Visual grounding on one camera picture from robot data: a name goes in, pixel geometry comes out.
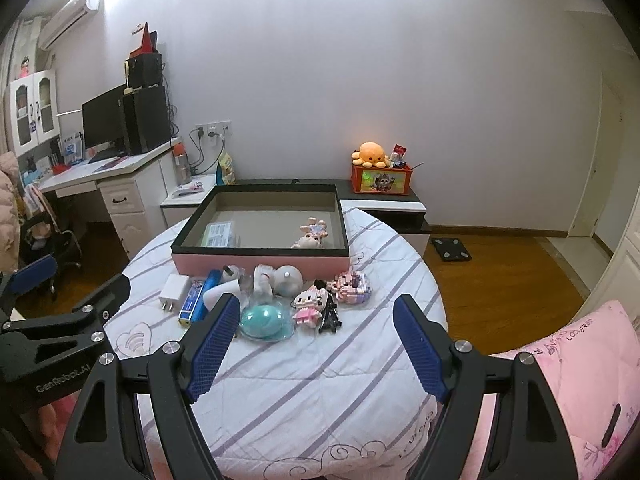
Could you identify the dark desk pad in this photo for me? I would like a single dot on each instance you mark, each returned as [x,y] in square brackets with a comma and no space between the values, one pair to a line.
[107,162]

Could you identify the small red packet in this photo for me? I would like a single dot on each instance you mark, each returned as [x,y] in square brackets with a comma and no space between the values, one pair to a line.
[399,152]

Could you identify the black computer tower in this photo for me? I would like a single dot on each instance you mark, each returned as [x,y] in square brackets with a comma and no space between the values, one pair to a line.
[147,120]

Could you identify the white wall outlet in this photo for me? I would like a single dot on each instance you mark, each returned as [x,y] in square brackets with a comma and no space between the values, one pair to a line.
[215,127]

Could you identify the black bathroom scale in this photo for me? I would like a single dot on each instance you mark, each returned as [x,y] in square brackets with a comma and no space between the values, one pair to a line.
[450,249]

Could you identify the clear bottle orange cap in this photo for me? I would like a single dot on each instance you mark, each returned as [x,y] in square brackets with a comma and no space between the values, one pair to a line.
[182,167]

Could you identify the yellow blue snack bag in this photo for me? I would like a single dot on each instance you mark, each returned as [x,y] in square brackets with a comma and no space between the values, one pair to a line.
[227,167]

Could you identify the white round toy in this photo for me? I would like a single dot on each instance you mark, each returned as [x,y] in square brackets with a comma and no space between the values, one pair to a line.
[287,282]

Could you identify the red toy crate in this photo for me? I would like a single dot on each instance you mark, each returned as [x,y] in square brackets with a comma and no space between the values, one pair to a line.
[382,182]

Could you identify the orange octopus plush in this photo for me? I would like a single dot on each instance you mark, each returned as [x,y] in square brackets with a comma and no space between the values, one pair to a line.
[372,152]

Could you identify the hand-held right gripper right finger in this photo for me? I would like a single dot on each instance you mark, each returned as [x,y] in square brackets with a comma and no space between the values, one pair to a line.
[420,352]

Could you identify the black speaker box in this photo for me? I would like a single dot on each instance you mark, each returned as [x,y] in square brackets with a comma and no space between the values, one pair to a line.
[145,70]

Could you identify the clear packet with green label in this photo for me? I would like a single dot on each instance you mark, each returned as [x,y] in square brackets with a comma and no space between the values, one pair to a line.
[220,234]

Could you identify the small pink doll figurine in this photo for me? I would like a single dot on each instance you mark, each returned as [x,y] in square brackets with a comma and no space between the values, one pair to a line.
[317,227]

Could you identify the pink bed cover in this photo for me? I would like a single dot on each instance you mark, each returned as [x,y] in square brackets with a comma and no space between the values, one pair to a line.
[50,425]

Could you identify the red paper item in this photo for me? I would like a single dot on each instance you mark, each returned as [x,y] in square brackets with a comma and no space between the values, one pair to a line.
[145,42]

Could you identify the blue white boxes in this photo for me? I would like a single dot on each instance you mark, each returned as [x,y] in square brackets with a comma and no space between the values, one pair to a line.
[71,150]

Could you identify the blue rectangular box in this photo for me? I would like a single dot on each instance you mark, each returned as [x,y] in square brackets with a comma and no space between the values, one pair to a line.
[191,305]

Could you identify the teal round case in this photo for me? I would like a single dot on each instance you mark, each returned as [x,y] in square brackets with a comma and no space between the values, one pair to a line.
[262,321]

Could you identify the white charger adapter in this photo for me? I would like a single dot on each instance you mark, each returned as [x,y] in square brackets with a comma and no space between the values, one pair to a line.
[175,292]

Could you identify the black studded hair clip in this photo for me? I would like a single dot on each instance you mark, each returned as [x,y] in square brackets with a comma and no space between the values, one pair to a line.
[331,320]

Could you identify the pink block figure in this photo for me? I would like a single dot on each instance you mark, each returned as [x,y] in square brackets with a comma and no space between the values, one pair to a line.
[352,287]

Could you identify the pink padded coat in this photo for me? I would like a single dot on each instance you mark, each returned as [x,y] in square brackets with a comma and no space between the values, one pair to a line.
[10,210]

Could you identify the white desk with drawers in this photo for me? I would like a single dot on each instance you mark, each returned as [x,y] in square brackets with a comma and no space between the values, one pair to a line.
[135,200]

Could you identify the white nightstand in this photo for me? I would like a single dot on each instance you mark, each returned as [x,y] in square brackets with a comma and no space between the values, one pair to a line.
[172,212]

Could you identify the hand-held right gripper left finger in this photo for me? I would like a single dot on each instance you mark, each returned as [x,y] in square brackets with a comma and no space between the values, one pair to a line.
[215,347]

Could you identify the black computer monitor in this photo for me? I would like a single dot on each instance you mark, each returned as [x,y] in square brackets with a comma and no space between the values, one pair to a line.
[102,120]

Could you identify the small packet with pens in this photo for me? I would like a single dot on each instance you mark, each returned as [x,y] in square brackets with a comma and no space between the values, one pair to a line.
[189,189]

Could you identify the white wardrobe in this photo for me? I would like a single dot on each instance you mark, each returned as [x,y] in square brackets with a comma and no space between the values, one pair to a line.
[620,275]

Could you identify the pink pillow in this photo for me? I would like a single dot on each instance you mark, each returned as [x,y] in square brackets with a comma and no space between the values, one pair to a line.
[575,375]

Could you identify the white air conditioner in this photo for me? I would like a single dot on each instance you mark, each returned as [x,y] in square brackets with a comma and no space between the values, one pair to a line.
[70,17]

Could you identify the white glass door cabinet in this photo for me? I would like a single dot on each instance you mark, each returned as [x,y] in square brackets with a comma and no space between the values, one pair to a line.
[30,110]

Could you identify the white cat block figure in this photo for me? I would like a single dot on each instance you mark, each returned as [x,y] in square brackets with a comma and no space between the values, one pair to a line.
[307,302]

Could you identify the black office chair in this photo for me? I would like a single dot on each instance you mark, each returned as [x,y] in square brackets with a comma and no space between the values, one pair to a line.
[65,245]

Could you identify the pink doll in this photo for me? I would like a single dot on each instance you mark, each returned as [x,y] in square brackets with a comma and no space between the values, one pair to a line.
[24,67]

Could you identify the low cabinet dark top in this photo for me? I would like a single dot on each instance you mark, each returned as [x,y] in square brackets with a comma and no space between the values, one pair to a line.
[390,205]

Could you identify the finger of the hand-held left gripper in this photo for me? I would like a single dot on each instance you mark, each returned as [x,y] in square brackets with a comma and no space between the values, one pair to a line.
[35,275]
[107,292]

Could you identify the white door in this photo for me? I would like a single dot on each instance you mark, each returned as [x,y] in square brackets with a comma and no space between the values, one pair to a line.
[600,170]

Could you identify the blue tube case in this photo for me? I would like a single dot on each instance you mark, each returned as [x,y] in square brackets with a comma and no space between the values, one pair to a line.
[211,277]

